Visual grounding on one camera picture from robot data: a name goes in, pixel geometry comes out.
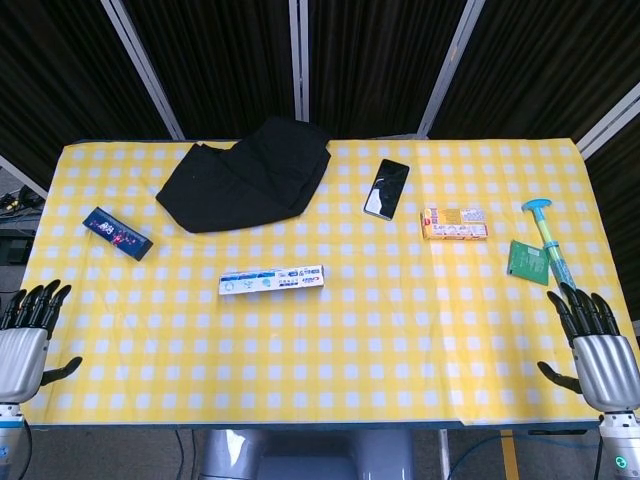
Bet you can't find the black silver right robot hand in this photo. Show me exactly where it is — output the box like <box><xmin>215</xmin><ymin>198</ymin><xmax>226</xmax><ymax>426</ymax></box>
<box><xmin>537</xmin><ymin>282</ymin><xmax>640</xmax><ymax>414</ymax></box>

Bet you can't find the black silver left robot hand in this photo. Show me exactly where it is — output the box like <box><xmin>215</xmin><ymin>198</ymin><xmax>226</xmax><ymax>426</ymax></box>
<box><xmin>0</xmin><ymin>279</ymin><xmax>84</xmax><ymax>404</ymax></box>

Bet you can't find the white blue toothpaste box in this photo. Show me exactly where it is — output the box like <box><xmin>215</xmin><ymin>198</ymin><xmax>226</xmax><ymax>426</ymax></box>
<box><xmin>218</xmin><ymin>264</ymin><xmax>325</xmax><ymax>296</ymax></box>

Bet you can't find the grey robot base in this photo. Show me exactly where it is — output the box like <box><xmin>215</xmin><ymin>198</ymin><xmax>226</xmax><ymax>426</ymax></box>
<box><xmin>202</xmin><ymin>428</ymin><xmax>414</xmax><ymax>480</ymax></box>

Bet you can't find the dark blue snack packet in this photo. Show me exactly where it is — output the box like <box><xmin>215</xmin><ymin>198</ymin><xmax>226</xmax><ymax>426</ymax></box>
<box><xmin>82</xmin><ymin>206</ymin><xmax>154</xmax><ymax>262</ymax></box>

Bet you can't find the yellow orange printed box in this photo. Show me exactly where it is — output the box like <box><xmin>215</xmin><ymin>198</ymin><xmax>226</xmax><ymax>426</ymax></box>
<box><xmin>419</xmin><ymin>207</ymin><xmax>489</xmax><ymax>241</ymax></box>

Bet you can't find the green flat packet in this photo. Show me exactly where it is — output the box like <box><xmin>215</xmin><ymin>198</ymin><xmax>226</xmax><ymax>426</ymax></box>
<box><xmin>507</xmin><ymin>239</ymin><xmax>551</xmax><ymax>286</ymax></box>

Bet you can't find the black folded cloth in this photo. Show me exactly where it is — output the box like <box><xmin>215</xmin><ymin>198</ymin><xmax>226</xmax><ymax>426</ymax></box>
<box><xmin>155</xmin><ymin>117</ymin><xmax>332</xmax><ymax>235</ymax></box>

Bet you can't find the black smartphone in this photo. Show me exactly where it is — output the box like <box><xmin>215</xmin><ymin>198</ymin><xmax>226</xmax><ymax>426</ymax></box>
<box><xmin>362</xmin><ymin>158</ymin><xmax>411</xmax><ymax>220</ymax></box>

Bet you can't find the yellow white checked tablecloth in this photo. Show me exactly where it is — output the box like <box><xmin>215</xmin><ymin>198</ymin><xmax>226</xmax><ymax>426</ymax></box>
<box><xmin>19</xmin><ymin>137</ymin><xmax>640</xmax><ymax>427</ymax></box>

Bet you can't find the syringe with teal handle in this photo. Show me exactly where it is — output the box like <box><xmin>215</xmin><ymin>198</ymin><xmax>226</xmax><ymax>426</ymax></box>
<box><xmin>521</xmin><ymin>198</ymin><xmax>576</xmax><ymax>290</ymax></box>

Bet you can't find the blue floor cable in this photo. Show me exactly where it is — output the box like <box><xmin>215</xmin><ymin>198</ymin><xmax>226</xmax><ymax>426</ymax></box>
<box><xmin>451</xmin><ymin>432</ymin><xmax>601</xmax><ymax>480</ymax></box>

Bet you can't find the grey partition frame post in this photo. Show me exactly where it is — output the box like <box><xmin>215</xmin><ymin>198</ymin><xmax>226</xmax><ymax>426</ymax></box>
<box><xmin>574</xmin><ymin>82</ymin><xmax>640</xmax><ymax>160</ymax></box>
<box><xmin>0</xmin><ymin>153</ymin><xmax>50</xmax><ymax>197</ymax></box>
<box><xmin>288</xmin><ymin>0</ymin><xmax>311</xmax><ymax>123</ymax></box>
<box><xmin>99</xmin><ymin>0</ymin><xmax>187</xmax><ymax>141</ymax></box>
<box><xmin>416</xmin><ymin>0</ymin><xmax>487</xmax><ymax>140</ymax></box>

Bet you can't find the black floor cable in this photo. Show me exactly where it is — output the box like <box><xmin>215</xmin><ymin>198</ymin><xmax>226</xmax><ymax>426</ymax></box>
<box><xmin>173</xmin><ymin>428</ymin><xmax>195</xmax><ymax>480</ymax></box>

